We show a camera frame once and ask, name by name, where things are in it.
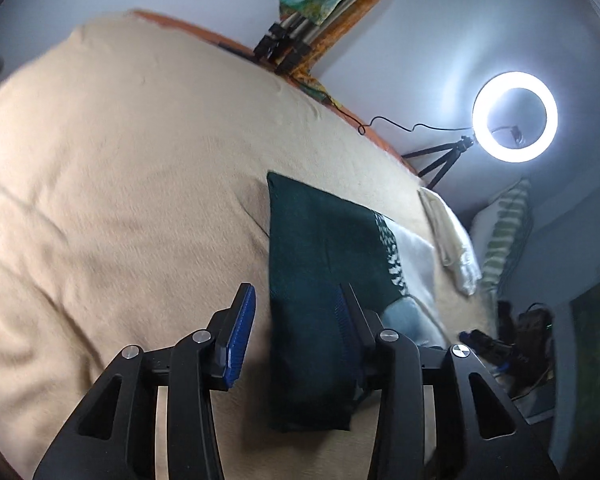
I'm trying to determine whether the black ring light cable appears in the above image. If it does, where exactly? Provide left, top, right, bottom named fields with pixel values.
left=357, top=116, right=473, bottom=136

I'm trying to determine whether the white ring light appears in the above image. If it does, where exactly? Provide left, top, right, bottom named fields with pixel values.
left=471, top=71, right=559, bottom=163

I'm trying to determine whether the cream and green printed shirt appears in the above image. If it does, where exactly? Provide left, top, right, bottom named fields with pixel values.
left=266, top=171, right=448, bottom=433

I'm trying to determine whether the green striped white pillow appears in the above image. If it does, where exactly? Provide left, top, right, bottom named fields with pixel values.
left=470, top=177, right=533, bottom=291

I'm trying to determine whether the folded cream cloth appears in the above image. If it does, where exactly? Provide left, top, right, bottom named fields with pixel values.
left=417, top=187, right=482, bottom=296

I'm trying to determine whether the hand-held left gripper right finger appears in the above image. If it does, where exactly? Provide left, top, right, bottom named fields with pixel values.
left=334, top=282, right=561, bottom=480

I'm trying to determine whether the folded tripod stand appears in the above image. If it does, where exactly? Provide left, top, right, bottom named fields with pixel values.
left=252, top=0, right=381, bottom=76

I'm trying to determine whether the black tripod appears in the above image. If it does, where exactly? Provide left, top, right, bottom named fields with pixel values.
left=401, top=135, right=476, bottom=192

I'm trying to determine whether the orange bed sheet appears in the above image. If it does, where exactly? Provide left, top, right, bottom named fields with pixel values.
left=135, top=9, right=423, bottom=173

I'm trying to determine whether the beige blanket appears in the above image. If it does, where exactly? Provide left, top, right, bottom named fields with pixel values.
left=0, top=10, right=501, bottom=480

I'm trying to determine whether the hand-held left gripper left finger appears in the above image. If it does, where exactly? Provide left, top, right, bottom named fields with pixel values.
left=32, top=282, right=257, bottom=480

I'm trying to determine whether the landscape wall poster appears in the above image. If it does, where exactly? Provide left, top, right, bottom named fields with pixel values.
left=570, top=280, right=600, bottom=411

